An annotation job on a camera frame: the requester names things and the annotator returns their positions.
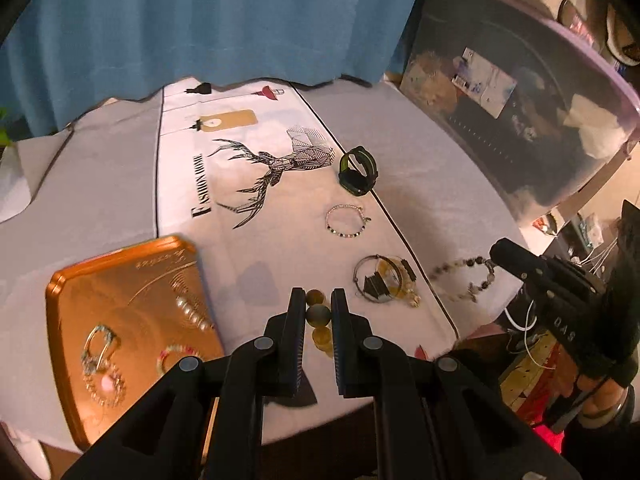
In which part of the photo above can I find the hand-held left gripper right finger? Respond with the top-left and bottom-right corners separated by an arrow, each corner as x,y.
330,287 -> 585,480

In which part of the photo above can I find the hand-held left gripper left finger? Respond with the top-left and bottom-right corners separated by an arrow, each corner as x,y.
62,287 -> 307,480

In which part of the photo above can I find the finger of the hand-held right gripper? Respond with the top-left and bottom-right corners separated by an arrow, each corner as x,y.
489,237 -> 608,306

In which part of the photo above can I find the large wooden bead bracelet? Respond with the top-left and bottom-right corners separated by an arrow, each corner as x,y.
305,287 -> 335,359

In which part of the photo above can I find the black and white stone bracelet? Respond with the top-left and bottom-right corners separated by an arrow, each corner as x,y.
431,257 -> 499,304

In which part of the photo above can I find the silver bangle set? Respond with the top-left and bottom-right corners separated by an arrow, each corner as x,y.
353,254 -> 422,307

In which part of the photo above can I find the pearl hair pin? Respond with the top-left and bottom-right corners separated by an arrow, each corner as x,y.
176,294 -> 215,332

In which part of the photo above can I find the thin seed bead bracelet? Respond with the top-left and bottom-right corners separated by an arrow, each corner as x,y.
325,203 -> 372,239

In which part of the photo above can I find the pink and green bead bracelet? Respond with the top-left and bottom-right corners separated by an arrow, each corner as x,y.
156,344 -> 201,377

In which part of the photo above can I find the green and black wristwatch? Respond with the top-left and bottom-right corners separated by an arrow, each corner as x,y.
338,145 -> 379,196

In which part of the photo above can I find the copper metal tray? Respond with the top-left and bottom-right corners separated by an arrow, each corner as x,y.
46,234 -> 228,451

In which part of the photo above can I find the pale pink bead bracelet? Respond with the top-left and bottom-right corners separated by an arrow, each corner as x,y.
84,362 -> 127,407

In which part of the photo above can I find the person's right hand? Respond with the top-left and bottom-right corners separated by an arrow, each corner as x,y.
580,374 -> 628,431

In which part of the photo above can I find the yellow and red patterned bag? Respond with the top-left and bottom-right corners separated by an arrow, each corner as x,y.
500,332 -> 568,411

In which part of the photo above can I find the white deer print table runner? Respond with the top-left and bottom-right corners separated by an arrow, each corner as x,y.
152,77 -> 461,446

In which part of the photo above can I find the red cloth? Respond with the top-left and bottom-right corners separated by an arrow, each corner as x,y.
530,410 -> 566,453

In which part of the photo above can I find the clear plastic storage box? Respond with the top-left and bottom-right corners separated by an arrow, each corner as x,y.
397,0 -> 640,223

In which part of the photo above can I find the grey tablecloth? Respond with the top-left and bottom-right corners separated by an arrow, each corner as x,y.
0,77 -> 531,451

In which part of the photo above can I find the white printed card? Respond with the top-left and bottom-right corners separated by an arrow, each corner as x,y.
452,46 -> 519,119

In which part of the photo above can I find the white curved object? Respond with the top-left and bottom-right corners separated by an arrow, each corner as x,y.
606,4 -> 640,67

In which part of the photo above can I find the blue curtain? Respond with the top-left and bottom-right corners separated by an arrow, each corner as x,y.
0,0 -> 431,141

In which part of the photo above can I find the white cable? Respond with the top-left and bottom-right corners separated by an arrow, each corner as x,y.
504,305 -> 556,368

